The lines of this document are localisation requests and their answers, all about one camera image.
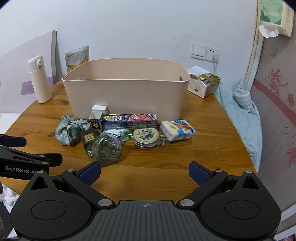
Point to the beige plastic storage bin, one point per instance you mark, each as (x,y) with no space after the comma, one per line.
(127,97)

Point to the white bedding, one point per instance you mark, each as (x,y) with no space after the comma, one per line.
(7,122)

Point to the white light switch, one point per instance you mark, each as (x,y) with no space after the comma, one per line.
(198,51)

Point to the white and purple board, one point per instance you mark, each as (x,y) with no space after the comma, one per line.
(18,69)

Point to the white box with gold packet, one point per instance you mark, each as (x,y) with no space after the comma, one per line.
(196,89)

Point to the black labelled packet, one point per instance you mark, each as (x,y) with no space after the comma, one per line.
(87,138)

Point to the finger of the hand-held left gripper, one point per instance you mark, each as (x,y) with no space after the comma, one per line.
(13,141)
(46,158)

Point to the black star-print box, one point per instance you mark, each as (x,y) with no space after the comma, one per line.
(95,125)

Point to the round metal tin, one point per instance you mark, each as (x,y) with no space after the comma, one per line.
(145,137)

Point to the banana snack bag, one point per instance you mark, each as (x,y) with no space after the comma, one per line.
(76,60)

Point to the bag of dried herbs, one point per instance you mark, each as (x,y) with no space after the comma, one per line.
(106,149)

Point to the colourful tissue packet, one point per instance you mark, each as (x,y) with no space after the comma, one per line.
(178,130)

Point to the green and beige tissue box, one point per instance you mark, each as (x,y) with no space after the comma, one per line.
(275,16)

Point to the white thermos bottle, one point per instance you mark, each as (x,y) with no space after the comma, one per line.
(40,85)

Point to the long cartoon-print box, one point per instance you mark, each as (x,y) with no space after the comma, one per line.
(129,121)

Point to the grey plaid sock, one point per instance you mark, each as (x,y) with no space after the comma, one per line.
(67,132)

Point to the light blue blanket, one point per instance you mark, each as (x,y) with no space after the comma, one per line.
(240,115)

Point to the small white box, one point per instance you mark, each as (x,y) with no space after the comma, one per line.
(99,108)

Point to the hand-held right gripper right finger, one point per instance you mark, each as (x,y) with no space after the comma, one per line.
(199,173)

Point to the beige hair clip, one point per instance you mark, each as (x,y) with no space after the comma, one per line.
(161,141)

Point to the gold foil snack bag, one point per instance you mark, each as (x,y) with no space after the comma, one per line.
(209,79)

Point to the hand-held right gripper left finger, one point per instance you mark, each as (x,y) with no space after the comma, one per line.
(89,173)

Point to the pink floral cabinet panel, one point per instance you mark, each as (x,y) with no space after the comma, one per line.
(277,104)

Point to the white wall socket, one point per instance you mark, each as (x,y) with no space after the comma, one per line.
(214,52)

